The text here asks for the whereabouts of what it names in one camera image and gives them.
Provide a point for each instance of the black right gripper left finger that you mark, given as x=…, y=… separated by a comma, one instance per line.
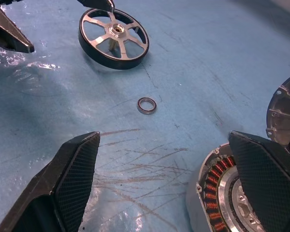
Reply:
x=70, y=174

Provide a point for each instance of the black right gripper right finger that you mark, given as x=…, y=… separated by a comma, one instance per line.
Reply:
x=268, y=183

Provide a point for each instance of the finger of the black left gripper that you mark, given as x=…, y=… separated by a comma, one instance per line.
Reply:
x=7, y=31
x=99, y=4

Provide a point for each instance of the black rotor with silver spokes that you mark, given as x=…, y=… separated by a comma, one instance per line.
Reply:
x=106, y=61

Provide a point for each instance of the grey metal housing cover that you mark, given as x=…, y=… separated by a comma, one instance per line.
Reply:
x=282, y=113

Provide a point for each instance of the motor stator with copper coils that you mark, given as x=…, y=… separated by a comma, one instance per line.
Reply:
x=213, y=193

